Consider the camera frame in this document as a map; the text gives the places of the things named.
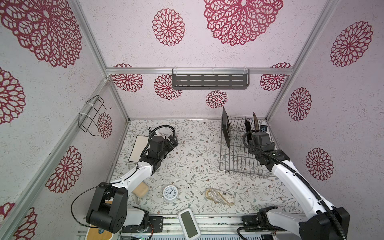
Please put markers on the black wire wall basket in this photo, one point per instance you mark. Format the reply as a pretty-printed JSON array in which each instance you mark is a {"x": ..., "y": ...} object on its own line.
[{"x": 96, "y": 121}]

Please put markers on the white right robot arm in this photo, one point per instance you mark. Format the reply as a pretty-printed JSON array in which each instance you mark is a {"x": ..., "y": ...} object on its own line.
[{"x": 321, "y": 219}]

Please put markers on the black plate yellow rim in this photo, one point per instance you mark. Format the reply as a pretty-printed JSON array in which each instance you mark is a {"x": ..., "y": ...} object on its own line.
[{"x": 256, "y": 122}]

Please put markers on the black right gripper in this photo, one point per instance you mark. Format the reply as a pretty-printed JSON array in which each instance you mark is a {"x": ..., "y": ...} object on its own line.
[{"x": 250, "y": 146}]

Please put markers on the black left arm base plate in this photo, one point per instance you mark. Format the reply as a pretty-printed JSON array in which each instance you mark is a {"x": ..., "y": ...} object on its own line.
[{"x": 149, "y": 224}]

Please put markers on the chrome wire dish rack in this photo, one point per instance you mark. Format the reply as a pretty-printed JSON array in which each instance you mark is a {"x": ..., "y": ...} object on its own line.
[{"x": 235, "y": 158}]

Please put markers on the white digital scale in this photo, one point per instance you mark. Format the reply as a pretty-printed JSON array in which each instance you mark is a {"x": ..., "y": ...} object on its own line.
[{"x": 189, "y": 225}]

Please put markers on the clear plastic bag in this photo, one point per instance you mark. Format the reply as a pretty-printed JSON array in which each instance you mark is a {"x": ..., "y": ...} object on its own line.
[{"x": 220, "y": 197}]

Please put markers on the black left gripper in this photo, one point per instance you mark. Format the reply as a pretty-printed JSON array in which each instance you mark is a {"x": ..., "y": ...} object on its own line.
[{"x": 170, "y": 146}]

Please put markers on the black square plate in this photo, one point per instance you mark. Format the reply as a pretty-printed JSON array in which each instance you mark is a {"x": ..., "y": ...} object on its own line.
[{"x": 226, "y": 128}]

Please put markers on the black round plate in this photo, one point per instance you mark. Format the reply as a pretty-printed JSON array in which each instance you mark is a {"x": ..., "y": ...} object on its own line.
[{"x": 248, "y": 128}]

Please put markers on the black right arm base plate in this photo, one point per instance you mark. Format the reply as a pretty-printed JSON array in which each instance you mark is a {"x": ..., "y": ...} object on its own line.
[{"x": 257, "y": 221}]

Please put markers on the grey wall shelf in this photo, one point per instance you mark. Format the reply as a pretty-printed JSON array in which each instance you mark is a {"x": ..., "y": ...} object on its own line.
[{"x": 198, "y": 81}]

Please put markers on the small white alarm clock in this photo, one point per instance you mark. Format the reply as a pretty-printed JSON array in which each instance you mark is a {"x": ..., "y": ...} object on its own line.
[{"x": 170, "y": 193}]

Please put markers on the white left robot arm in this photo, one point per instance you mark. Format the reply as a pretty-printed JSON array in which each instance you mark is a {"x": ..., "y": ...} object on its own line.
[{"x": 109, "y": 206}]

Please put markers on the yellow sponge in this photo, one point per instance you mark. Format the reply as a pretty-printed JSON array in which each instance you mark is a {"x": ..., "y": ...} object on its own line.
[{"x": 141, "y": 190}]

